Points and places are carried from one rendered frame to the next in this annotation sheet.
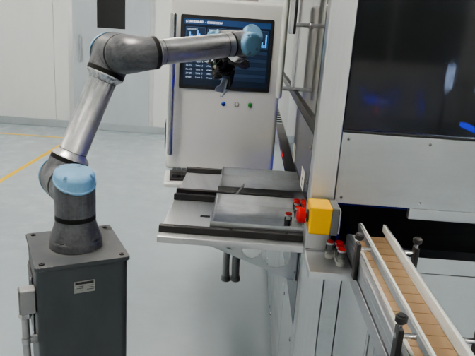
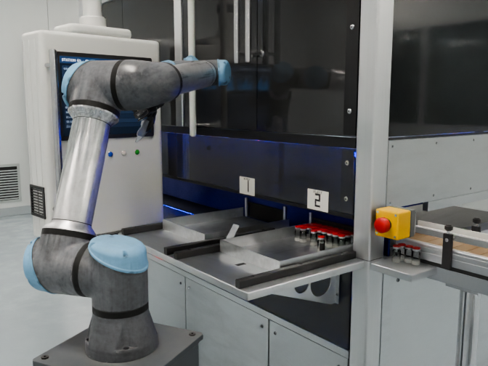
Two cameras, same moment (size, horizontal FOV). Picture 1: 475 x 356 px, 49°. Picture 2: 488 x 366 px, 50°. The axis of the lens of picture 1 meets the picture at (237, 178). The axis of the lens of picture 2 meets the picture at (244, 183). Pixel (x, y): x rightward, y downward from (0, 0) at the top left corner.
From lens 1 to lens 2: 101 cm
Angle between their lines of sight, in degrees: 38
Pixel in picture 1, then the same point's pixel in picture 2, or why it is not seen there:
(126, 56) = (152, 85)
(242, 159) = (134, 214)
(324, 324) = (384, 333)
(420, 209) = (433, 200)
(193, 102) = not seen: hidden behind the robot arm
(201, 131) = not seen: hidden behind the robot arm
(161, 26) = not seen: outside the picture
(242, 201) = (244, 242)
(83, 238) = (149, 330)
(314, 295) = (377, 306)
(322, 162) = (377, 172)
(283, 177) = (221, 217)
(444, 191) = (444, 181)
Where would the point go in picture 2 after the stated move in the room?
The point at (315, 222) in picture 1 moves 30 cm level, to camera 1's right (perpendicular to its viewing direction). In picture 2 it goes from (401, 227) to (464, 212)
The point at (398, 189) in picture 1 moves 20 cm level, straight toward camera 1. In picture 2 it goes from (421, 186) to (473, 197)
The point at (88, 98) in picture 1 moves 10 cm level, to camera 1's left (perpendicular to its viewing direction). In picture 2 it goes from (90, 147) to (43, 149)
